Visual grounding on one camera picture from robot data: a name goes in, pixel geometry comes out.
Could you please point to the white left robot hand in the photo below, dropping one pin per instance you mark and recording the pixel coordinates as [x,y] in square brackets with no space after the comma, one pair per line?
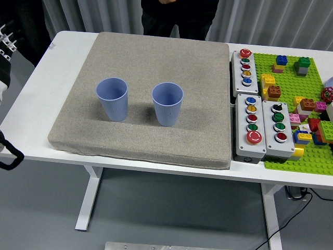
[6,44]

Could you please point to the blue ribbed plastic cup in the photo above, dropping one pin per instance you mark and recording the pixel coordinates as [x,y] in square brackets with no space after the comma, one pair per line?
[113,104]
[167,109]

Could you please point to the grey-brown mat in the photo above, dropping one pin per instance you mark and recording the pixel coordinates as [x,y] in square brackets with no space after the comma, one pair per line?
[156,60]

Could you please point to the white table leg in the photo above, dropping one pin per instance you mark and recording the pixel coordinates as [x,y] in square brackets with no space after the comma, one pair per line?
[271,216]
[88,198]

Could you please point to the grey five-button control box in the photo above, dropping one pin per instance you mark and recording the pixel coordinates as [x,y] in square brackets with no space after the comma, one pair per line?
[240,78]
[240,122]

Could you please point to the grey-white curtain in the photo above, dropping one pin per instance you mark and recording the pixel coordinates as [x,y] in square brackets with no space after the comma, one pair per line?
[260,20]

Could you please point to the pink toy brick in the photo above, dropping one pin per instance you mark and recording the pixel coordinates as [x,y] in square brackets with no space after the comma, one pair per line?
[276,70]
[294,118]

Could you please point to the brown toy brick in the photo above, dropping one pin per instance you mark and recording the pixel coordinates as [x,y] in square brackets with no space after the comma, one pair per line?
[274,91]
[307,104]

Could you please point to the blue toy brick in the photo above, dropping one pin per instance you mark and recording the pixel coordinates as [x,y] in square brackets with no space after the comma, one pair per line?
[282,60]
[317,140]
[296,138]

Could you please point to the green studded baseplate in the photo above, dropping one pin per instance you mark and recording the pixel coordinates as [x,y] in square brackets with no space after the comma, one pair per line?
[288,83]

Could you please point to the grey toy brick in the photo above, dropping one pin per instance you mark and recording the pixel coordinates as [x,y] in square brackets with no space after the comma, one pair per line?
[301,70]

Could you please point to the white toy brick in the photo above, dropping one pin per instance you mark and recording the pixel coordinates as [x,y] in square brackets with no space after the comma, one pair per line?
[304,112]

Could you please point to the white printed toy tile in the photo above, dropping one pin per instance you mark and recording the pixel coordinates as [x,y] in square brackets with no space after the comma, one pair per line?
[304,127]

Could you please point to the yellow round toy brick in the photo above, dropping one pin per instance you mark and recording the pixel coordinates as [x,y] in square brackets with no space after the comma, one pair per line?
[298,151]

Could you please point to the red toy brick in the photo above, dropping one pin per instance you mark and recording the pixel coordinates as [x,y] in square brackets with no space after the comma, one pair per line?
[314,125]

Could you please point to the magenta toy brick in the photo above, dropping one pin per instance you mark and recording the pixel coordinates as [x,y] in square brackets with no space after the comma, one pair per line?
[320,106]

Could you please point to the grey power adapter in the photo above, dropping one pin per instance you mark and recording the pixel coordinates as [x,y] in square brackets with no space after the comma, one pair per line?
[294,192]

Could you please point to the red valve handwheel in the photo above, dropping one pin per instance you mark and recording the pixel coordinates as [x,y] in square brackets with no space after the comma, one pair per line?
[327,94]

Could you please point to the light blue plate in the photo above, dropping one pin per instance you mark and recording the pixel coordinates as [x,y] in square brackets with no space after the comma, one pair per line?
[330,82]

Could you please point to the large green toy brick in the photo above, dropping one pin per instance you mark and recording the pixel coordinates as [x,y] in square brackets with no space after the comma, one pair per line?
[326,128]

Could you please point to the white box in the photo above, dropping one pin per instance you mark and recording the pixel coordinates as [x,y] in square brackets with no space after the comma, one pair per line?
[330,112]

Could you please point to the orange toy brick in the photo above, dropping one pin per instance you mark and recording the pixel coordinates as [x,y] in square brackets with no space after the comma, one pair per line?
[326,139]

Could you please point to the grey selector switch control box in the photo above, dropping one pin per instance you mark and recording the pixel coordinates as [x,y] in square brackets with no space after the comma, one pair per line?
[268,125]

